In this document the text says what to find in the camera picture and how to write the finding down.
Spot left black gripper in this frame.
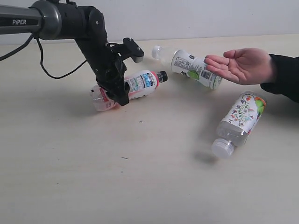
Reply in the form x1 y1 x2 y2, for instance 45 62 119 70
96 44 130 106

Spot pink label black-cap bottle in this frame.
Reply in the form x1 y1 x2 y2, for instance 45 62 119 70
90 70 168 112

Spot lime label clear bottle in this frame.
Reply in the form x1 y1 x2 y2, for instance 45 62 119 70
151 45 222 90

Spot floral label clear bottle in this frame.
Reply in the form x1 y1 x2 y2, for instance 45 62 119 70
211 91 267 158

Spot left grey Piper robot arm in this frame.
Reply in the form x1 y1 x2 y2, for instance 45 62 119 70
0 0 139 106

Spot black sleeved forearm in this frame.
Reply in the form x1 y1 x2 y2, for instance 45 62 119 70
260 54 299 103

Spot open palm human hand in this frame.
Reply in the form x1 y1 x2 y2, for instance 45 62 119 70
204 48 277 85

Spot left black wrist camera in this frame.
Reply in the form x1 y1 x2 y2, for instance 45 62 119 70
114 37 144 63

